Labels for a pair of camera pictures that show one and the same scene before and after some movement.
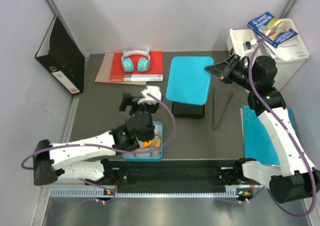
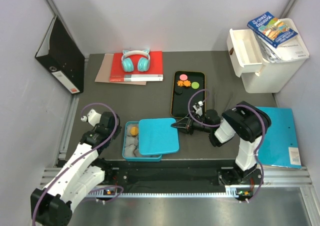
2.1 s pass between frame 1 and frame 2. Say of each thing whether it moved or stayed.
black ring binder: stayed
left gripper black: moved
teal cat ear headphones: stayed
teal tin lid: moved
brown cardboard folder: stayed
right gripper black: moved
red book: stayed
